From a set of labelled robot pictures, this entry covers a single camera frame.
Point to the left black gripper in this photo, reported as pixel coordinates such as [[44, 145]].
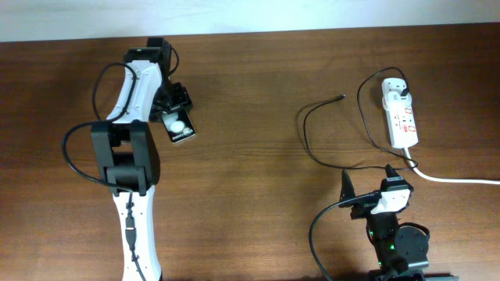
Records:
[[182, 101]]

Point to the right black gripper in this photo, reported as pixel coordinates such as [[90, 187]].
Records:
[[348, 190]]

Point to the black smartphone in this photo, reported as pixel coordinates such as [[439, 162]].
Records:
[[178, 126]]

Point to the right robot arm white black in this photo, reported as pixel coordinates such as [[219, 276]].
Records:
[[401, 248]]

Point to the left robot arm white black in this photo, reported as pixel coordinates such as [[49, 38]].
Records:
[[128, 160]]

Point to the white USB charger plug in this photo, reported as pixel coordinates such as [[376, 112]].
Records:
[[393, 100]]

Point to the white power strip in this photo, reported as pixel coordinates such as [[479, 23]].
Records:
[[401, 122]]

